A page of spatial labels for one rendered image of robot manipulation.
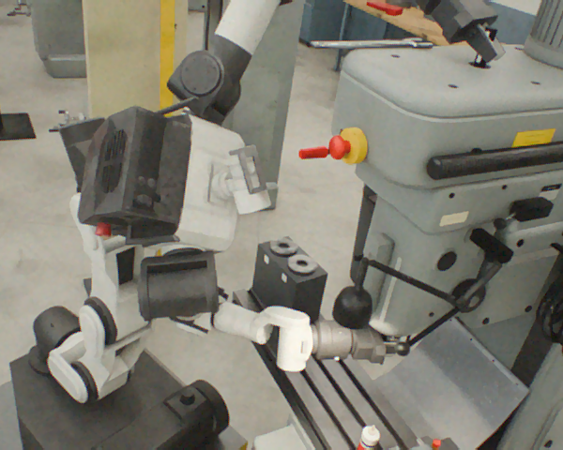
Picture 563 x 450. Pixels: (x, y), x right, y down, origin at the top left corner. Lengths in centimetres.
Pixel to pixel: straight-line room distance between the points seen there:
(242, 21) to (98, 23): 139
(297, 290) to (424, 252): 65
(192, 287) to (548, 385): 95
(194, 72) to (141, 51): 146
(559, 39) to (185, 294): 81
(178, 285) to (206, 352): 190
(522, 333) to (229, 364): 170
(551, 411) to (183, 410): 108
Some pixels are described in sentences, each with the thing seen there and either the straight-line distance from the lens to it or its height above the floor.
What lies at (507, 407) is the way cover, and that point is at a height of 103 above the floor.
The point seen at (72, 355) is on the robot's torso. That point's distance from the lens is 202.
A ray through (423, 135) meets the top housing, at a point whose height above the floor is 183.
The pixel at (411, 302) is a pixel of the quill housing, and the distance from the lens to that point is 116.
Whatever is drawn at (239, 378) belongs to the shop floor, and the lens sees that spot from 288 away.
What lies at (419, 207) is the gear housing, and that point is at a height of 167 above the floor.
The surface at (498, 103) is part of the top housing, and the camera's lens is 93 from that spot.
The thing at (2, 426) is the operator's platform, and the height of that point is 40.
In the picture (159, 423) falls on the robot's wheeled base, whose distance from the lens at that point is 195.
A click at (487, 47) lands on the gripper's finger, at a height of 192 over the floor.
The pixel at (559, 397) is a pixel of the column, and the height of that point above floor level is 108.
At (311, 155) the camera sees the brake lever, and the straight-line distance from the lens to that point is 104.
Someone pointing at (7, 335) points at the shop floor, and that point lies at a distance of 317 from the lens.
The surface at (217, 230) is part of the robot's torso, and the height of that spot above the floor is 151.
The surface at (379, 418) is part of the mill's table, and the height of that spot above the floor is 94.
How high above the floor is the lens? 213
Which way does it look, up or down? 32 degrees down
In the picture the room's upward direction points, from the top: 9 degrees clockwise
